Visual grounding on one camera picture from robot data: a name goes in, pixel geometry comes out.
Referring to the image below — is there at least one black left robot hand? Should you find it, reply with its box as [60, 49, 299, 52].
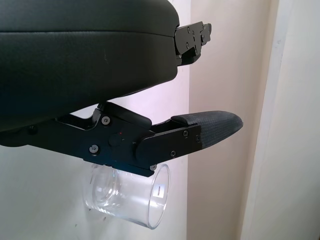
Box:
[0, 0, 245, 179]

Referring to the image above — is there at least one clear glass cup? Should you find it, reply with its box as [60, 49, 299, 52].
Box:
[83, 163, 172, 231]

